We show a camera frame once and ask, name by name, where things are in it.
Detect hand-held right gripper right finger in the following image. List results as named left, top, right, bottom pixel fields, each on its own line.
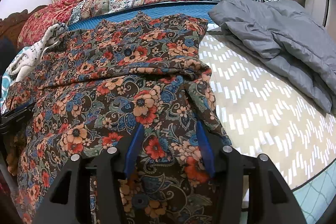
left=196, top=123, right=306, bottom=224

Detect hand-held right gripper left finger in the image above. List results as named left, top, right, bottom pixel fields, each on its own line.
left=34, top=126, right=145, bottom=224

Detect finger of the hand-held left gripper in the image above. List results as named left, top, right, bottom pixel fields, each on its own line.
left=0, top=103, right=36, bottom=125

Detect brown floral dress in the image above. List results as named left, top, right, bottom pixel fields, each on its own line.
left=5, top=11, right=233, bottom=224

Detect teal patterned cloth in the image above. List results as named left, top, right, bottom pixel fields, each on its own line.
left=1, top=47, right=24, bottom=109

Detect beige patterned bed sheet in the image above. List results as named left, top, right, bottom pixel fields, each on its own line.
left=198, top=25, right=336, bottom=189

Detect white spotted fleece garment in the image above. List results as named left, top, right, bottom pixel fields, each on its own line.
left=7, top=23, right=69, bottom=81

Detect carved wooden headboard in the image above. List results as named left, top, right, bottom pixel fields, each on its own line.
left=0, top=5, right=48, bottom=35

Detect teal grid bed cover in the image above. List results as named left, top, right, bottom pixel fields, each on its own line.
left=291, top=169, right=336, bottom=224

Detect blue mattress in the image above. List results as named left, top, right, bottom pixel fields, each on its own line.
left=67, top=1, right=223, bottom=30

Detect grey puffer jacket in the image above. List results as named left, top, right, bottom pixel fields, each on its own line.
left=208, top=0, right=336, bottom=114

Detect white box appliance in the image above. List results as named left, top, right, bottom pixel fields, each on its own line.
left=304, top=0, right=336, bottom=28

